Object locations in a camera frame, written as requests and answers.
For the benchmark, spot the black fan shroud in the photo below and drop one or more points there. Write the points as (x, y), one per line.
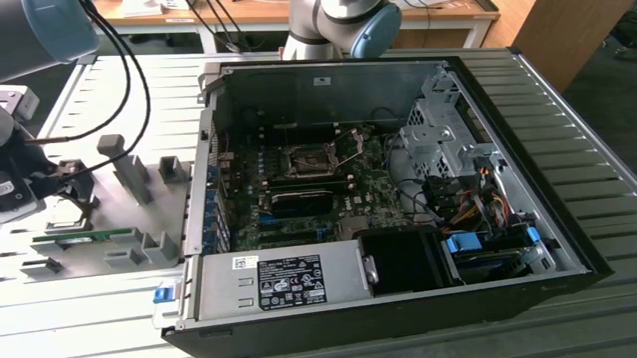
(398, 261)

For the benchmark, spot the CPU socket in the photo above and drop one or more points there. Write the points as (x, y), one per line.
(311, 161)

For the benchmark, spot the blue table clip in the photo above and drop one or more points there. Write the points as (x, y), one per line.
(163, 295)

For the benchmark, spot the green RAM stick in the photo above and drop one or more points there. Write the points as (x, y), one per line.
(308, 185)
(79, 237)

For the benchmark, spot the black graphics card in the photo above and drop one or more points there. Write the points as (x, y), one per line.
(300, 205)

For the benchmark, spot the white printed box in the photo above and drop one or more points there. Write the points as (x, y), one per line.
(176, 3)

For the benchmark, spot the wooden desk white frame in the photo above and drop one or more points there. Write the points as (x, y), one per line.
(159, 23)
(263, 16)

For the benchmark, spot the wooden cabinet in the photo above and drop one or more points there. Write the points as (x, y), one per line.
(562, 37)

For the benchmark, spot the blue plastic latch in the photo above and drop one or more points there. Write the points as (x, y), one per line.
(533, 235)

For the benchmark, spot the blue expansion slot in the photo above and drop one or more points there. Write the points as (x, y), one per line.
(267, 220)

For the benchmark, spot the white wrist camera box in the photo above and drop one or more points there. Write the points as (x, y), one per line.
(21, 212)

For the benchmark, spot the black PC case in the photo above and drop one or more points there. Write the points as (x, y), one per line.
(348, 332)

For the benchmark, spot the black hard disk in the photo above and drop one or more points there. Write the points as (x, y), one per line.
(490, 264)

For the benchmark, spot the silver power supply unit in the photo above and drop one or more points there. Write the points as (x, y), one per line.
(223, 276)

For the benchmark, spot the grey plastic parts rack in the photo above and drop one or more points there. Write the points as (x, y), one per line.
(113, 231)

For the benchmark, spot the chipset heatsink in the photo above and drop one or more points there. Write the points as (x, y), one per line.
(355, 228)

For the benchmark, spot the green motherboard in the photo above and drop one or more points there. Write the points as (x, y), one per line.
(370, 194)

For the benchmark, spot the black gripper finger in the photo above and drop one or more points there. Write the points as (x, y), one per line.
(81, 186)

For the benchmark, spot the white case sticker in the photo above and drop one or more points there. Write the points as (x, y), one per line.
(322, 80)

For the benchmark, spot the silver metal drive cage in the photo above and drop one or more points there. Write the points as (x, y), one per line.
(433, 149)

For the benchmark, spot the black swivel chair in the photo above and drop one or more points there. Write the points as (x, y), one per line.
(624, 37)

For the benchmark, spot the silver CPU chip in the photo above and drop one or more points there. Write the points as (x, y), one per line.
(59, 216)

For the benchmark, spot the black expansion slot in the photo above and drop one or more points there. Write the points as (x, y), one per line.
(288, 235)

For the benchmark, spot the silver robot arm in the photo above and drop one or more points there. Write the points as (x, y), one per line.
(20, 44)

